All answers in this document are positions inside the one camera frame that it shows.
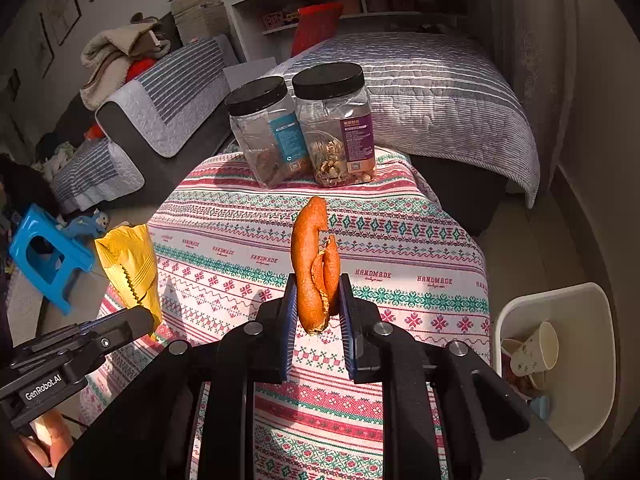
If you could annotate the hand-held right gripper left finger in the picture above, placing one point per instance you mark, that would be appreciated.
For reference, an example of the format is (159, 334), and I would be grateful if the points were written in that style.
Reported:
(290, 325)

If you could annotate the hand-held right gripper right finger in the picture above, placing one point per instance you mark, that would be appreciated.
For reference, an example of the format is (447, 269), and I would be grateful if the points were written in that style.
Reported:
(348, 330)

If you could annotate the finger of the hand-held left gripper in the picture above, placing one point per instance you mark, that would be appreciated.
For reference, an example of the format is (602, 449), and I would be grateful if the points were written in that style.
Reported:
(125, 326)

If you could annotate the yellow snack packet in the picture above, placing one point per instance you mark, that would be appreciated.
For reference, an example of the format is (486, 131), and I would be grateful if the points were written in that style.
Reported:
(130, 260)

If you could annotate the orange peel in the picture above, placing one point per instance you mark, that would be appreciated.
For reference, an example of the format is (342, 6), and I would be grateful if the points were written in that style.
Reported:
(305, 260)

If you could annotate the floral paper cup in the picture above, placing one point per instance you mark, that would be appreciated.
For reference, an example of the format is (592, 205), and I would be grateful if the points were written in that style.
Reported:
(540, 350)

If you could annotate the blue-edged white carton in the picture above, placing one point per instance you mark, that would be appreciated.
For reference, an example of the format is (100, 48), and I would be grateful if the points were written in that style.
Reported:
(541, 406)

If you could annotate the white plastic bin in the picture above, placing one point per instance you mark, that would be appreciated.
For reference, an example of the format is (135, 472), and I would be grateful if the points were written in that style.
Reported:
(585, 335)

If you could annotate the person's left hand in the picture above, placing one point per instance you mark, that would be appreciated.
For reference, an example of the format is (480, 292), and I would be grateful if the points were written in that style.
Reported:
(50, 435)

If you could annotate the blue plastic stool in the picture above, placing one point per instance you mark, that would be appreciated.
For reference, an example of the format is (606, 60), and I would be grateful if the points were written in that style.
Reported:
(80, 259)

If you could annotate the patterned tablecloth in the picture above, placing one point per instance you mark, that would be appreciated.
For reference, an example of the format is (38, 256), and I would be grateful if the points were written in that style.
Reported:
(400, 240)

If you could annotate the blue plush toy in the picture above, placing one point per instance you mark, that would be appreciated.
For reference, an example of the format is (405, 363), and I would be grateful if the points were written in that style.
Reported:
(87, 222)

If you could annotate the clear jar with blue label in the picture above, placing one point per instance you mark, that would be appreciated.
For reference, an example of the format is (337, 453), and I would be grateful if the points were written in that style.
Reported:
(255, 130)

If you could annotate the clear jar with purple label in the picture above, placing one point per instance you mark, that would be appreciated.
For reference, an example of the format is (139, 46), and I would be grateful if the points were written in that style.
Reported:
(325, 120)

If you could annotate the sofa with grey striped cover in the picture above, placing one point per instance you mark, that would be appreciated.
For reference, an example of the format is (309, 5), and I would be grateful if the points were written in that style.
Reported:
(165, 95)

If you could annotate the bed with grey quilt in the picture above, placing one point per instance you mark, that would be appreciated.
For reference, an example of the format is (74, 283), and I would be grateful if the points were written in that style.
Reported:
(425, 85)

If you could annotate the red cloth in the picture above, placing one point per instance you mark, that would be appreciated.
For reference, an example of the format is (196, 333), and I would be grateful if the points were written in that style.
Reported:
(140, 67)

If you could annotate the pile of beige blankets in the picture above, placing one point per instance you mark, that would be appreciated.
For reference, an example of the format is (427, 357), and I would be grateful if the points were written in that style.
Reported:
(107, 60)

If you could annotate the red pillow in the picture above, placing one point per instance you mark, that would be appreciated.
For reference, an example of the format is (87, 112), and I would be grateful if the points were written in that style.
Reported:
(315, 30)

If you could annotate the white headboard shelf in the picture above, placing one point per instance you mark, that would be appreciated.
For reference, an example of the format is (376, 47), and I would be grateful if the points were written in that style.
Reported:
(240, 10)

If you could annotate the stack of books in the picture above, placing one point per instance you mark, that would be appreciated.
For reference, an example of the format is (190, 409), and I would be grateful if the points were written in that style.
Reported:
(200, 10)

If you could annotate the grey curtain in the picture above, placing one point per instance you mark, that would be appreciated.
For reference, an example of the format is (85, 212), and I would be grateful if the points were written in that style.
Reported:
(530, 60)

